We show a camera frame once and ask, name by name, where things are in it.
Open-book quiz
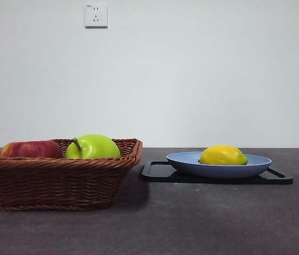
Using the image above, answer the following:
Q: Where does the yellow lemon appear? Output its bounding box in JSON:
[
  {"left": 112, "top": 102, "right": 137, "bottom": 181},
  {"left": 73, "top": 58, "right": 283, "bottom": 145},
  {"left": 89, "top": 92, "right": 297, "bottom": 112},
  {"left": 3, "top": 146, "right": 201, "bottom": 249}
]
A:
[{"left": 199, "top": 144, "right": 249, "bottom": 166}]

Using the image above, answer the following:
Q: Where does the light blue plate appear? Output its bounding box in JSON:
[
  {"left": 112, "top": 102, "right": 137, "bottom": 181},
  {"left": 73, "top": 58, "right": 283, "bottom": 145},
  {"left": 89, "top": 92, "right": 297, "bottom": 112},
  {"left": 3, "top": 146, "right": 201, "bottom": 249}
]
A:
[{"left": 166, "top": 151, "right": 272, "bottom": 179}]

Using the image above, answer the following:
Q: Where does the brown wicker basket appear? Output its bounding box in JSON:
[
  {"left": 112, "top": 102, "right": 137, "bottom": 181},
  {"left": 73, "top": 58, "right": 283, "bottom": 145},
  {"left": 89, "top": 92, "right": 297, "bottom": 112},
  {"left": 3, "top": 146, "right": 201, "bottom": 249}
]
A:
[{"left": 0, "top": 138, "right": 144, "bottom": 212}]

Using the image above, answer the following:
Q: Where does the black rectangular tray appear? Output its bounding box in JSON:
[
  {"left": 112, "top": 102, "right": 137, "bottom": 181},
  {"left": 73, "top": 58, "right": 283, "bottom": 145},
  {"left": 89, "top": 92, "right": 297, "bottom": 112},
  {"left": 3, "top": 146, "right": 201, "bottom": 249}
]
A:
[{"left": 141, "top": 160, "right": 294, "bottom": 185}]

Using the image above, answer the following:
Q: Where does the green apple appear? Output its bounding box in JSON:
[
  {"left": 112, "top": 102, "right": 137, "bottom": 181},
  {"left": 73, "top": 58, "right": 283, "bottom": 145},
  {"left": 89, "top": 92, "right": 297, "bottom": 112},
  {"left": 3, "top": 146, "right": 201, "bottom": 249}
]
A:
[{"left": 64, "top": 133, "right": 122, "bottom": 160}]

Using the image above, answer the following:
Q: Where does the red apple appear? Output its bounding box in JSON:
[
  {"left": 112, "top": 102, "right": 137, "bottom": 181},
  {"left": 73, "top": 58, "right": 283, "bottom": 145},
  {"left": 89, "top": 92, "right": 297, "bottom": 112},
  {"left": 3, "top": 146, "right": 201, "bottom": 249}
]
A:
[{"left": 0, "top": 140, "right": 63, "bottom": 159}]

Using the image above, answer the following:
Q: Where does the white wall socket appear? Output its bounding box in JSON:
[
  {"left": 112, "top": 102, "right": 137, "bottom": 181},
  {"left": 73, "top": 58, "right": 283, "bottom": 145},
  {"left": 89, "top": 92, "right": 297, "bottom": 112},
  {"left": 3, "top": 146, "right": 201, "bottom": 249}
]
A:
[{"left": 84, "top": 2, "right": 109, "bottom": 29}]

